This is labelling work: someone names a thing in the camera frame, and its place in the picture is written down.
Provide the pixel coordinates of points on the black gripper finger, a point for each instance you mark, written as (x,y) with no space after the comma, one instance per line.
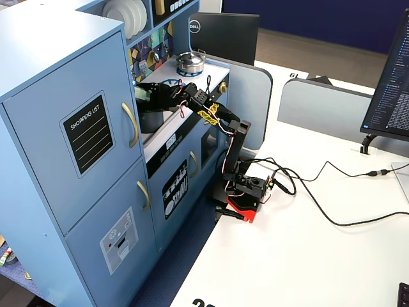
(148,87)
(150,108)

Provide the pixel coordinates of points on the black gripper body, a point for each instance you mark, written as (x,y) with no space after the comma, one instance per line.
(155,90)

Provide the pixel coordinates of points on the gray salt shaker green label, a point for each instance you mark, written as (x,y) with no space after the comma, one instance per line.
(142,94)

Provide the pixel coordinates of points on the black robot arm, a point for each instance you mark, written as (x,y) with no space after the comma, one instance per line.
(234,150)

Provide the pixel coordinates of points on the metal slotted spatula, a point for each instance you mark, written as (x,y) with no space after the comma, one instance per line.
(143,66)

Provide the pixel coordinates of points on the metal ladle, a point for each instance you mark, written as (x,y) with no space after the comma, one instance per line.
(155,56)

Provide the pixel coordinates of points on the digital clock display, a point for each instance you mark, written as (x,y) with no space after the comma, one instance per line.
(171,141)

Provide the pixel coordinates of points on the stainless steel pot with lid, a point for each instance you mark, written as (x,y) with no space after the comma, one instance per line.
(190,62)

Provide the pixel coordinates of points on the metal serving spoon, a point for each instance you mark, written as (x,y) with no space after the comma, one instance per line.
(165,48)

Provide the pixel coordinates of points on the gold stove knob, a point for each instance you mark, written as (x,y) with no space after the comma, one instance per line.
(223,87)

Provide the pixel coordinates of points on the blue oven door with window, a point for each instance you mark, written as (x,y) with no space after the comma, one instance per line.
(209,145)

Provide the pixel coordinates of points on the black shopping list board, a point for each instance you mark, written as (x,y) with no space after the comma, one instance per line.
(89,137)

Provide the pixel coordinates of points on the white toy plate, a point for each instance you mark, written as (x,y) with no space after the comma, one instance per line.
(115,16)
(143,14)
(134,17)

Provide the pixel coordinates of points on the black Dell monitor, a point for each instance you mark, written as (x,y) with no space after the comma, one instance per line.
(223,38)

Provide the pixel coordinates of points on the gray desk divider panel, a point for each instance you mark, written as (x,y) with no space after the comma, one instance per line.
(252,105)
(319,108)

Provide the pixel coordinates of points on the blue dishwasher door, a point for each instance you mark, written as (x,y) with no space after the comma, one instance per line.
(153,208)

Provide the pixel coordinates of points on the blue wooden toy kitchen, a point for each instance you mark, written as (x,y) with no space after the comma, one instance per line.
(48,48)

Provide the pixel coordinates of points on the large blue fridge door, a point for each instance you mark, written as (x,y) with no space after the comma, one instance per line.
(32,144)

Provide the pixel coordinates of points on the blue fridge door with dispenser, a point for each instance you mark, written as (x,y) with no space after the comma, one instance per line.
(96,224)

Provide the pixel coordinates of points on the black table clamp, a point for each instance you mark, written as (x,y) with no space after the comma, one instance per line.
(228,212)

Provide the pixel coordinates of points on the gray water dispenser decal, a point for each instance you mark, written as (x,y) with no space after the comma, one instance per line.
(119,243)

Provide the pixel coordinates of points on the small gold toy piece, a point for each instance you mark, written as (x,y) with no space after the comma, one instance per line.
(27,275)

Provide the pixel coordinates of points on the green and red small box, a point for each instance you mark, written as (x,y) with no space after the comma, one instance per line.
(4,257)

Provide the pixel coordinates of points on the blue dotted floor mat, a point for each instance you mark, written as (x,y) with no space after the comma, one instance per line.
(12,276)

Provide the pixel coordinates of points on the monitor showing code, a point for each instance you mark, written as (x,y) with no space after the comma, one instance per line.
(393,96)

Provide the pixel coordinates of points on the light gray flat device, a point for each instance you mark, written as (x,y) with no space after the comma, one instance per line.
(403,182)

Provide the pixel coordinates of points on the black keyboard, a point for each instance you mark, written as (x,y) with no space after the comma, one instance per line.
(405,295)

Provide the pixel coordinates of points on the red robot base mount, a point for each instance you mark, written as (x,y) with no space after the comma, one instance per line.
(243,208)

